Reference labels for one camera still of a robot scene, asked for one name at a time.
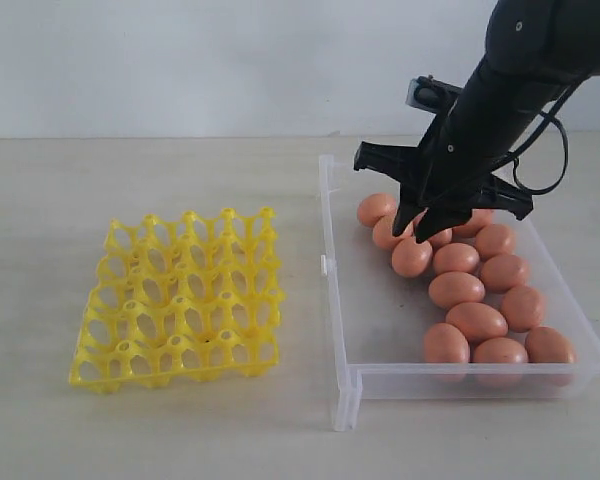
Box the brown egg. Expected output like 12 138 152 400
474 224 516 261
499 285 546 333
357 192 397 228
479 254 530 294
452 209 494 238
391 237 433 278
428 271 486 310
423 323 470 364
372 213 413 251
432 243 480 275
445 302 508 344
473 337 528 388
412 212 453 250
524 326 577 387

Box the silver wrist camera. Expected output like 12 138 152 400
405 76 462 114

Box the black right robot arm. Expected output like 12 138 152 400
354 1 600 243

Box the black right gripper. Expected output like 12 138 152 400
353 97 534 244

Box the black camera cable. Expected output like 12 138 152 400
494 74 589 196

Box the clear plastic bin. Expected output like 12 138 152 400
319 154 600 431

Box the yellow plastic egg tray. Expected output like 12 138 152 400
68 207 285 393

